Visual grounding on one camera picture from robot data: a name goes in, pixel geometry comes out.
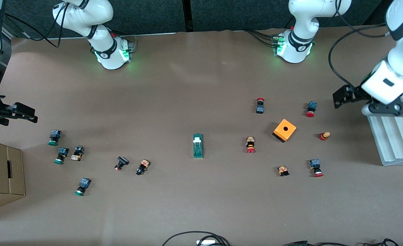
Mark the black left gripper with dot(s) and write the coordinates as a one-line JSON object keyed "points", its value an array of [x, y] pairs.
{"points": [[354, 92]]}

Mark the green load switch white lever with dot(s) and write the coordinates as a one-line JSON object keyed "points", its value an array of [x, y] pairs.
{"points": [[198, 148]]}

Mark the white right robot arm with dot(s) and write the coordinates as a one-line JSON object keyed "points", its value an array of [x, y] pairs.
{"points": [[102, 51]]}

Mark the green push button blue block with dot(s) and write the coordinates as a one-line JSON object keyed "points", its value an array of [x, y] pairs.
{"points": [[55, 134], [62, 153], [83, 184]]}

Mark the red yellow selector knob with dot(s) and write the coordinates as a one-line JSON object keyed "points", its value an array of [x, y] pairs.
{"points": [[323, 136]]}

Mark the brown cardboard box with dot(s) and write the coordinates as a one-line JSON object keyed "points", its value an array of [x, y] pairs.
{"points": [[3, 171]]}

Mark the yellow black contact block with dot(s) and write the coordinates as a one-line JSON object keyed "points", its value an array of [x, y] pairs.
{"points": [[77, 152]]}

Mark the white ridged foam tray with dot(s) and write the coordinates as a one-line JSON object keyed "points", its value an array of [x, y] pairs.
{"points": [[396, 143]]}

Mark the orange black contact block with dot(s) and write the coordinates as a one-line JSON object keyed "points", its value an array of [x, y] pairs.
{"points": [[283, 170]]}

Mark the red mushroom button orange block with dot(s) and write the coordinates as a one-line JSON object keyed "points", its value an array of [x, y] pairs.
{"points": [[250, 143]]}

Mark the black square button red base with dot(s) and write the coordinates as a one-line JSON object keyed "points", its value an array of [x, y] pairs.
{"points": [[122, 161]]}

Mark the black push button orange block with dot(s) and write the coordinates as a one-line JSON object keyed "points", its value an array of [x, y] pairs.
{"points": [[143, 166]]}

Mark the brown paper table cover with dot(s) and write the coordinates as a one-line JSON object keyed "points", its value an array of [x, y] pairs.
{"points": [[222, 205]]}

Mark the white plug connector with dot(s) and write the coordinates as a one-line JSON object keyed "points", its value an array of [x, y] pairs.
{"points": [[206, 243]]}

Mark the orange button enclosure box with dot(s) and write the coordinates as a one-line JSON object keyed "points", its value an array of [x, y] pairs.
{"points": [[284, 130]]}

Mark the black vertical post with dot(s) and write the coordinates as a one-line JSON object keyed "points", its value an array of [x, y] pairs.
{"points": [[187, 15]]}

